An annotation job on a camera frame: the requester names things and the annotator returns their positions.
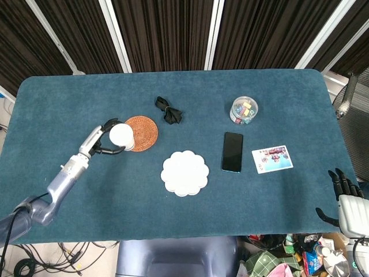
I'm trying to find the round woven rattan coaster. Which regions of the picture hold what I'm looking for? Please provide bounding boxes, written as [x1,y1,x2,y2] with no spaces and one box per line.
[124,115,159,152]

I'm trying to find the left black-fingered robot hand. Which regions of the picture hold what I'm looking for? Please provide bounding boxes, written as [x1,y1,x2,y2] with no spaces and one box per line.
[78,117,126,158]

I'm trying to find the white flower-shaped coaster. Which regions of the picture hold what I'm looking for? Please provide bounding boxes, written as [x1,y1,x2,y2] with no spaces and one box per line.
[160,149,210,198]

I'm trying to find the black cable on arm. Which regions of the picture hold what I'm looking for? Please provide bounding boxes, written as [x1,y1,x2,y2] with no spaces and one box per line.
[0,192,49,271]

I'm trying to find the green checkered cloth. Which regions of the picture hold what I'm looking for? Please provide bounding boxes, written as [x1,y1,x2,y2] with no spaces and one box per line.
[244,250,293,277]

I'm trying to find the pink cloth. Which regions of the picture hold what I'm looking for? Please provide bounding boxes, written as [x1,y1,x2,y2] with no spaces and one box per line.
[265,263,295,277]

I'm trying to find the black smartphone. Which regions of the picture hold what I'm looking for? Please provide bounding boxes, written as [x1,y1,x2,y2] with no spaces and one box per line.
[221,132,244,174]

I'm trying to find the right black-fingered robot hand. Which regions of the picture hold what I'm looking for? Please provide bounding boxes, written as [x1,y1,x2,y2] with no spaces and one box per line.
[315,168,369,239]

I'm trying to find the tangled black floor cables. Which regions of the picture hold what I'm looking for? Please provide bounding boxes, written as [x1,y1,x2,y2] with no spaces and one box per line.
[0,241,121,277]

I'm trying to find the clear jar of coloured clips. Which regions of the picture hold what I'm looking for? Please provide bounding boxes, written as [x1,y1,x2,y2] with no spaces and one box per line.
[229,96,259,126]

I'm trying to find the blue snack bag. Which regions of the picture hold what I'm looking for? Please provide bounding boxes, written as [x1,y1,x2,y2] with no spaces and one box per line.
[302,249,324,272]

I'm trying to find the silver foil bag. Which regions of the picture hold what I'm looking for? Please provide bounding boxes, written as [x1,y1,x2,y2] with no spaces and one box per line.
[322,250,350,277]

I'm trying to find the brown cardboard box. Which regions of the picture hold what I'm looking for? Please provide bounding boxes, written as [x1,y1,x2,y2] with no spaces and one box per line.
[318,233,348,252]

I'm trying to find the blue-grey robot torso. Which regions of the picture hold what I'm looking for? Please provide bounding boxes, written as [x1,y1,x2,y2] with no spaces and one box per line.
[116,235,240,277]

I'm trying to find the white cup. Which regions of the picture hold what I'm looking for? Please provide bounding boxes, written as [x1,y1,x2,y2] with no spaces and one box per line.
[108,122,135,152]

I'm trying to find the coiled black cable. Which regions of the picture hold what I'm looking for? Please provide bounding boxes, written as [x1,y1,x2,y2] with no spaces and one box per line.
[13,258,40,277]

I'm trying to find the white frame post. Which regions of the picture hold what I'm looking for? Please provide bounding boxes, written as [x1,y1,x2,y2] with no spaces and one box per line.
[97,0,133,73]
[293,0,351,70]
[203,0,225,71]
[24,0,86,75]
[321,14,369,74]

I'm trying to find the black pleated curtain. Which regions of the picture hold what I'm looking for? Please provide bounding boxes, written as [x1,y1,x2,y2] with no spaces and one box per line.
[212,0,344,70]
[33,0,125,74]
[111,0,216,73]
[0,0,73,98]

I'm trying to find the printed photo card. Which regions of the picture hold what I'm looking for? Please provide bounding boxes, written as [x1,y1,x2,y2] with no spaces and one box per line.
[251,145,295,174]

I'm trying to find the blue velvet tablecloth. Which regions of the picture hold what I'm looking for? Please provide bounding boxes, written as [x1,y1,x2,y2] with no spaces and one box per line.
[0,68,362,246]

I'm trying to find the black fabric bow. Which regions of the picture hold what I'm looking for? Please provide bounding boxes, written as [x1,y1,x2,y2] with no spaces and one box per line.
[155,96,185,125]

